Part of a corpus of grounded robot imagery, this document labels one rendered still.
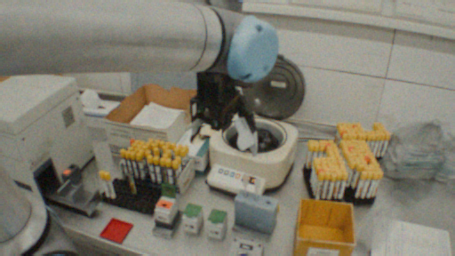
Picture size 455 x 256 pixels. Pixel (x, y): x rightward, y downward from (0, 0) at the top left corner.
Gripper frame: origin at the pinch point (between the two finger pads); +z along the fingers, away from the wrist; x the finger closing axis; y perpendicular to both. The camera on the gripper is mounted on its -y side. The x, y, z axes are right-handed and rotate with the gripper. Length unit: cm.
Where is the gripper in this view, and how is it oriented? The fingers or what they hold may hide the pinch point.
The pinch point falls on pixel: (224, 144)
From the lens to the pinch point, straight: 71.9
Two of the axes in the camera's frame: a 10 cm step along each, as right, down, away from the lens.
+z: -0.2, 8.2, 5.7
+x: 8.8, 2.8, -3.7
